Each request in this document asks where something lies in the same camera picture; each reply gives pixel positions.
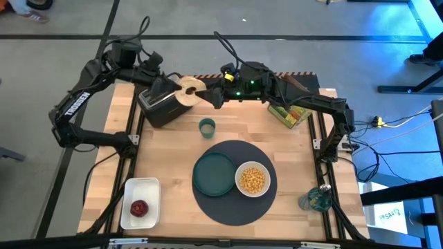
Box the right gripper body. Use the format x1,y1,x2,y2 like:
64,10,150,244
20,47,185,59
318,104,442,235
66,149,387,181
211,81,245,110

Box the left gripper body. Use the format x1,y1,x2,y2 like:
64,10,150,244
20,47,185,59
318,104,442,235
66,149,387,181
152,75,174,96

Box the plain bagel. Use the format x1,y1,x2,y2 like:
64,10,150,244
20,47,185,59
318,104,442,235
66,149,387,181
174,75,208,107

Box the panda cereal box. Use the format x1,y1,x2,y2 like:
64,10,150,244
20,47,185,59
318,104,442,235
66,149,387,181
268,73,314,130

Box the red apple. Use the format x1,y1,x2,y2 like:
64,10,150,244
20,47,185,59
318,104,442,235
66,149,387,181
129,199,150,219

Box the orange black hazard strip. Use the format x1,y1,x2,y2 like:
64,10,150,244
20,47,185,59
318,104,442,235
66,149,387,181
192,71,316,80

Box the black toaster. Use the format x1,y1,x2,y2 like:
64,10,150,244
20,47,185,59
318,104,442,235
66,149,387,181
137,82,195,129

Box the green cup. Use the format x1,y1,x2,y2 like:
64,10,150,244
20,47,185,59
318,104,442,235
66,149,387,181
198,118,217,140

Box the dark green plate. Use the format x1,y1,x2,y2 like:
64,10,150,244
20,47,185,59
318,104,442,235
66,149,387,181
192,152,238,198

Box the yellow cereal balls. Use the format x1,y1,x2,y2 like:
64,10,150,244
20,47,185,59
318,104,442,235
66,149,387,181
238,167,266,194

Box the white ceramic bowl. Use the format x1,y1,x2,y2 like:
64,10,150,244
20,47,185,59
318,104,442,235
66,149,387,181
234,160,271,199

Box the white rectangular tray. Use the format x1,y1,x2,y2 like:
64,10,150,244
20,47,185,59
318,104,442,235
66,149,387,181
119,177,162,230

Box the round dark woven placemat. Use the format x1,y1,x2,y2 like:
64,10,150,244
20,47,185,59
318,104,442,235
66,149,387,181
191,139,278,227

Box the person's foot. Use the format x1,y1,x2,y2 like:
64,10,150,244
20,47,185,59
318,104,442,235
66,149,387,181
6,0,51,24

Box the black bar silver brackets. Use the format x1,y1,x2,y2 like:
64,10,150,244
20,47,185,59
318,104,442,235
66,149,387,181
0,233,443,249

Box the person's shoe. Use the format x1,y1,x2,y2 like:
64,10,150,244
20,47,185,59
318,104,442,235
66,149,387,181
409,53,441,66

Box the white labelled box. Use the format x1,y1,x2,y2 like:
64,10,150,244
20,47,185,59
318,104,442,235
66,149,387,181
359,181,409,236

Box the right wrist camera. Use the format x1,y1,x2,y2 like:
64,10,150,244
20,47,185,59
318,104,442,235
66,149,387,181
220,62,239,83

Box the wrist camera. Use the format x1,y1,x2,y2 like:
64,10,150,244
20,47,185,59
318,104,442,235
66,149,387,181
220,62,239,83
143,51,164,73

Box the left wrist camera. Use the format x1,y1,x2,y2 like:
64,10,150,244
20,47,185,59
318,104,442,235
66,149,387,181
143,51,164,73

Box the thin black cable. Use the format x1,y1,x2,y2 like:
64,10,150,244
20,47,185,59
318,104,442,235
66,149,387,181
82,151,117,207

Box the black aluminium table frame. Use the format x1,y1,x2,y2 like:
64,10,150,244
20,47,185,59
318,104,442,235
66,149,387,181
103,74,370,243

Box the black floor cable tangle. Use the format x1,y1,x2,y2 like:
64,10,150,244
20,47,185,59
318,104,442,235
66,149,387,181
344,117,443,184

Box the black desk leg frame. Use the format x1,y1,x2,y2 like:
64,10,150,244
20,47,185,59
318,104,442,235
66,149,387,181
377,68,443,95

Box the white floor cable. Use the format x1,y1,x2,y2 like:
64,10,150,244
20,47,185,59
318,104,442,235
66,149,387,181
383,103,443,138

